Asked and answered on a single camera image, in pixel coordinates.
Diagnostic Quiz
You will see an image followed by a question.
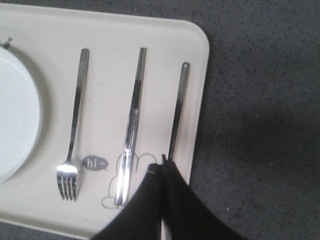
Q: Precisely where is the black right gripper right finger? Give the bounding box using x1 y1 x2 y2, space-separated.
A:
162 154 244 240

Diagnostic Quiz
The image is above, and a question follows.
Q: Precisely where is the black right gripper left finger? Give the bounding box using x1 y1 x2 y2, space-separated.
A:
93 163 162 240

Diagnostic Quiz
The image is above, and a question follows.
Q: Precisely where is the silver table knife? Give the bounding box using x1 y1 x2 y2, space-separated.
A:
114 47 147 207

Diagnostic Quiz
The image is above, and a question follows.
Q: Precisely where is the silver fork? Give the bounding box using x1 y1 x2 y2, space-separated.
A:
56 48 90 201

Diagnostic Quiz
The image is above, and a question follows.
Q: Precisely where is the silver spoon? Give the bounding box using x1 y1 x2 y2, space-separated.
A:
167 62 190 161

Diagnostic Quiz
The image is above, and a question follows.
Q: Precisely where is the white round plate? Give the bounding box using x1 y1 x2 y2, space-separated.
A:
0 48 43 182

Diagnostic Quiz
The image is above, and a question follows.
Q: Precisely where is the cream rabbit serving tray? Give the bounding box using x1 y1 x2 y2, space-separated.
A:
0 3 210 239

